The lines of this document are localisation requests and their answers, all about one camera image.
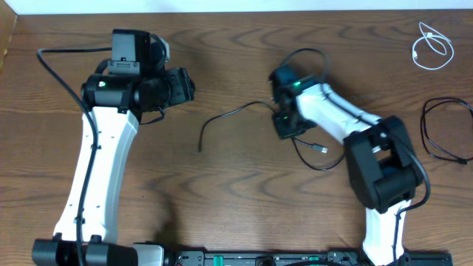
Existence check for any white USB cable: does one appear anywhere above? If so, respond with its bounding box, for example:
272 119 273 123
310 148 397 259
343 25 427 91
411 21 455 71

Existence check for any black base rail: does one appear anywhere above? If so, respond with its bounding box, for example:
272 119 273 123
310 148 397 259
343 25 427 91
172 249 454 266

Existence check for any black USB cable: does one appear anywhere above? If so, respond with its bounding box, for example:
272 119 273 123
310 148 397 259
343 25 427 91
197 100 347 172
420 97 473 166

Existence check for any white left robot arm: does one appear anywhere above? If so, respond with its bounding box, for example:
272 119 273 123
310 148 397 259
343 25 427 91
32 29 195 265

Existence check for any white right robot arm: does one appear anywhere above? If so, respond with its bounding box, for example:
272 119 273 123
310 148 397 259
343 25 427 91
269 64 428 265

